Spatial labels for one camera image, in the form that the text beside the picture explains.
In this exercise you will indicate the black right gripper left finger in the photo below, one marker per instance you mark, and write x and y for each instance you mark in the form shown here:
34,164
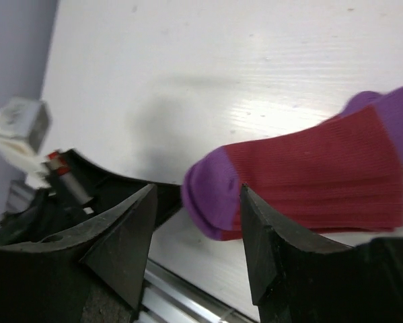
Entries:
91,272

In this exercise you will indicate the maroon purple orange sock pair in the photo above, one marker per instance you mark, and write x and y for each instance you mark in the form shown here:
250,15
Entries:
345,174

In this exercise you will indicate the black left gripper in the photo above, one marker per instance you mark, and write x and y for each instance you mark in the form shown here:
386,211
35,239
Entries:
77,192

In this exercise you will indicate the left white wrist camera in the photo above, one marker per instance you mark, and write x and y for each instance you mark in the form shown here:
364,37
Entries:
24,125

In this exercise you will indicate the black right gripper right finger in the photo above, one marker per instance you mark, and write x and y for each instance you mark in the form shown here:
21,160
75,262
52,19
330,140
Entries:
297,275

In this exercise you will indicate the aluminium table front rail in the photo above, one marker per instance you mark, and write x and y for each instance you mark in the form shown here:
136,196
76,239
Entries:
164,297

